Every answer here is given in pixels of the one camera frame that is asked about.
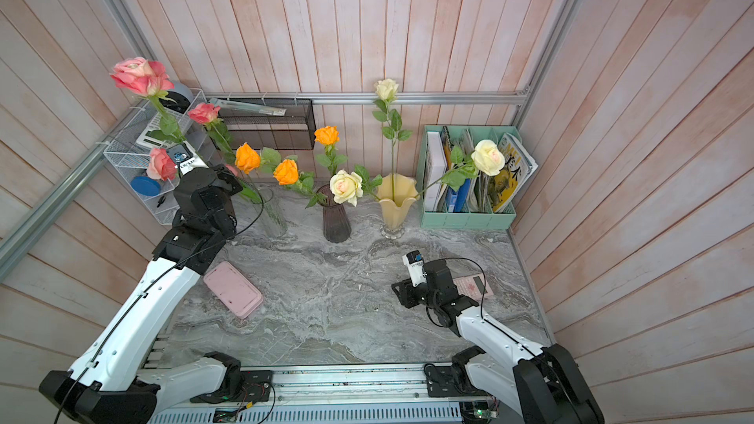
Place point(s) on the mint green file organizer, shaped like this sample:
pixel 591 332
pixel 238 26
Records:
pixel 485 221

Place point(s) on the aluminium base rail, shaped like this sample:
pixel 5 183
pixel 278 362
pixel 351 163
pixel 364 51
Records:
pixel 329 383

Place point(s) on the pink rose bud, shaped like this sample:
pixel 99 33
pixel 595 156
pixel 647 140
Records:
pixel 250 189

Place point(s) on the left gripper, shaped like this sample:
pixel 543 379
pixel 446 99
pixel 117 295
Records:
pixel 229 178

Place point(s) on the white book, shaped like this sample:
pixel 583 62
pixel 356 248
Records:
pixel 436 167

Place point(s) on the yellow ruffled vase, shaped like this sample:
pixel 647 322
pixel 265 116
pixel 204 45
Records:
pixel 396 195

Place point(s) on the blue folder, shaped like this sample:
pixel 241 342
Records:
pixel 455 199

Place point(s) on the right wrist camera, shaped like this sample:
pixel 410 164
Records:
pixel 415 263

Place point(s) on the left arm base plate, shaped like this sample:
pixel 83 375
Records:
pixel 253 386

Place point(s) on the clear glass vase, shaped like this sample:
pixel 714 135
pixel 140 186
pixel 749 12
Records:
pixel 271 220

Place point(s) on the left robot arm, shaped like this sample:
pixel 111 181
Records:
pixel 107 384

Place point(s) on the yellow magazine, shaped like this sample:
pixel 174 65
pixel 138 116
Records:
pixel 519 167

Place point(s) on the pink case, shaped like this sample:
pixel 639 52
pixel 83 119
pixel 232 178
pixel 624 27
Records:
pixel 233 289

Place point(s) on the paper strip on basket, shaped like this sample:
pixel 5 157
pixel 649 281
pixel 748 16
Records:
pixel 253 108

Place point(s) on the white wire shelf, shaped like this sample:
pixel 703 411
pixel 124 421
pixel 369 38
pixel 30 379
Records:
pixel 130 158

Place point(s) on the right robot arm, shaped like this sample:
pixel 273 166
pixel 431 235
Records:
pixel 541 384

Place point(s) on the blue lid jar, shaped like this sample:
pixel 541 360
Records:
pixel 145 186

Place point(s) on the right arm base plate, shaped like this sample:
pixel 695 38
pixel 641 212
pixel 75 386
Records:
pixel 449 382

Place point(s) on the pink rose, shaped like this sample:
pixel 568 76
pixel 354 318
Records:
pixel 207 115
pixel 161 167
pixel 149 79

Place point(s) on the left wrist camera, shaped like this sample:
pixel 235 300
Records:
pixel 185 158

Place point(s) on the black wire basket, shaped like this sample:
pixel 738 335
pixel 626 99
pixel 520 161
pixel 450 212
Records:
pixel 293 132

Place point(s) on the purple glass vase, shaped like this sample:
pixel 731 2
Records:
pixel 336 224

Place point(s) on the round grey alarm clock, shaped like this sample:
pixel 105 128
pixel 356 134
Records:
pixel 178 98

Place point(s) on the cream rose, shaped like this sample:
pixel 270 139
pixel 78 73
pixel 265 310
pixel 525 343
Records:
pixel 485 158
pixel 392 126
pixel 351 187

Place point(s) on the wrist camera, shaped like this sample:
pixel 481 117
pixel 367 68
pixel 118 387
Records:
pixel 415 263
pixel 185 158

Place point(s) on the white desk calculator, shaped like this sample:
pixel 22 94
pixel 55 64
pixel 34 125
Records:
pixel 153 137

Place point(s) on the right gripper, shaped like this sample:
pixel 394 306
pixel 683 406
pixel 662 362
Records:
pixel 406 294

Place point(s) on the orange rose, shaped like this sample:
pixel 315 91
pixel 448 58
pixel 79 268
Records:
pixel 331 158
pixel 266 160
pixel 290 177

